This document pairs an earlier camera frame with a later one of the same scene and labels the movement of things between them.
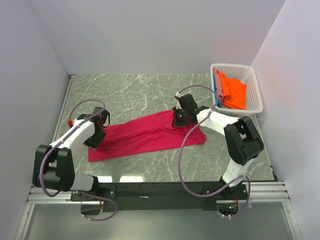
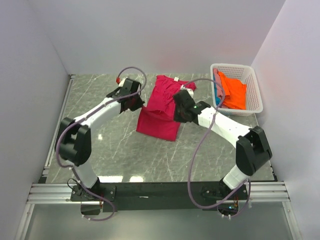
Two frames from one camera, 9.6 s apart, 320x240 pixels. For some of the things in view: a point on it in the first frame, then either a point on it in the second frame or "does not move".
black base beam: x=163 y=196 does not move
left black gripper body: x=95 y=139 → x=137 y=102
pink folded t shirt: x=218 y=83 does not move
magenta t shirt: x=149 y=133 → x=156 y=118
